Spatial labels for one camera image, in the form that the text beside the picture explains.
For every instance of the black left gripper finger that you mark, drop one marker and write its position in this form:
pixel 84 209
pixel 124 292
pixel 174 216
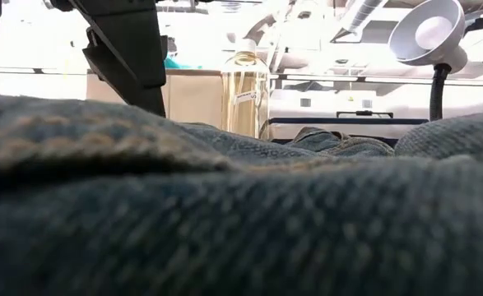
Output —
pixel 101 61
pixel 138 45

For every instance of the teal cloth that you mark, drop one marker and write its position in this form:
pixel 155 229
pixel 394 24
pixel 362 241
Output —
pixel 175 64

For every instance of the dark denim jeans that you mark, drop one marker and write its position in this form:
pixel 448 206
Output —
pixel 241 230

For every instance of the beige fabric bin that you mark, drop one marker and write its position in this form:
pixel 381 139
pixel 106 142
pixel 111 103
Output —
pixel 191 98

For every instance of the clear spray bottle amber liquid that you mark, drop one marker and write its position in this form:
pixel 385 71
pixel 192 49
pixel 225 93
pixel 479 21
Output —
pixel 245 103

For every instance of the white gooseneck lamp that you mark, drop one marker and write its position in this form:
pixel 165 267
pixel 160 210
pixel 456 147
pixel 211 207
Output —
pixel 405 45

